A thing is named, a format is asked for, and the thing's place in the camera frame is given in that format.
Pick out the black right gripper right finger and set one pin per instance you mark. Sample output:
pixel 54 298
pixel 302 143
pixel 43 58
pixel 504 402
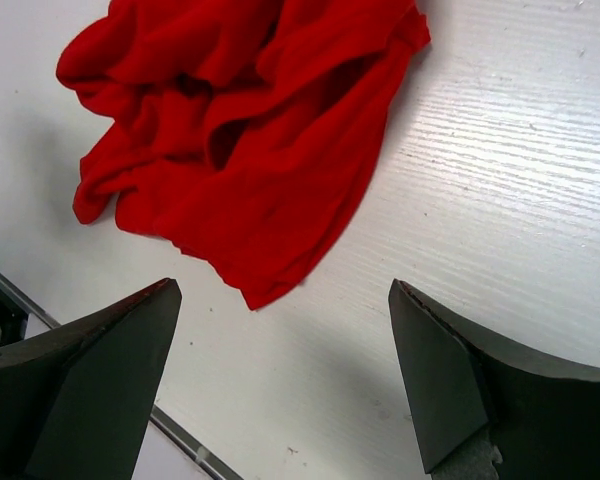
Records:
pixel 484 406

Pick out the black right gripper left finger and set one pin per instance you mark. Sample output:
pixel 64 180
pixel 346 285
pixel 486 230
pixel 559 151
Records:
pixel 75 401

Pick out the red t-shirt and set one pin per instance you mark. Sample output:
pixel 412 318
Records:
pixel 246 133

